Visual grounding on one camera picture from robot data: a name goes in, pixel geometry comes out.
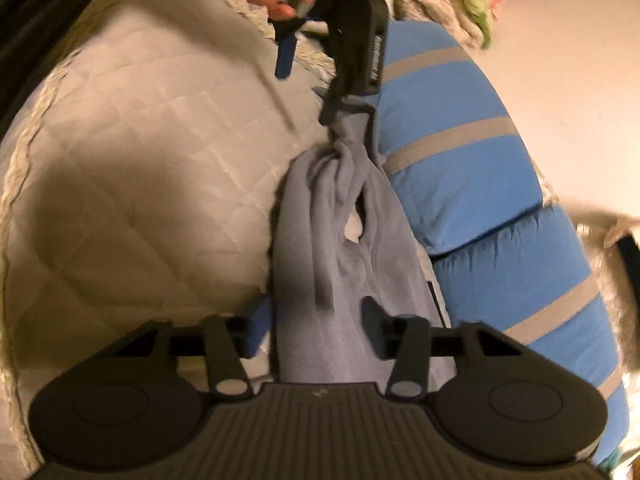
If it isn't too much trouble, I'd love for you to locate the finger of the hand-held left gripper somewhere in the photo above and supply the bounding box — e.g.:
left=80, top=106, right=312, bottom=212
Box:
left=318, top=77, right=357, bottom=127
left=267, top=14, right=307, bottom=81

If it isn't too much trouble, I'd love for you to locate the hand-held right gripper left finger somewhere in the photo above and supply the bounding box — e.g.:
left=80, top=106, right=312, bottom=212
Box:
left=107, top=295, right=275, bottom=402

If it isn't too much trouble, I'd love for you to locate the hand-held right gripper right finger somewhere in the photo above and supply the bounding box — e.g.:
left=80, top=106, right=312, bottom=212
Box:
left=361, top=296, right=531, bottom=402

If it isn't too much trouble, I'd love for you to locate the grey-blue garment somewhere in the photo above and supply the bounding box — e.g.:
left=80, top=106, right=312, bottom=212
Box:
left=269, top=102, right=458, bottom=385

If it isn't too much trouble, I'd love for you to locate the blue grey-striped pillow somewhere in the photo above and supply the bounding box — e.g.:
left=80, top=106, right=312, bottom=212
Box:
left=429, top=204, right=632, bottom=463
left=374, top=20, right=545, bottom=257

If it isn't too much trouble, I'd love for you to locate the grey quilted bedspread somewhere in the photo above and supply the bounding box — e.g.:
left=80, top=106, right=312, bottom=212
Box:
left=0, top=0, right=453, bottom=463

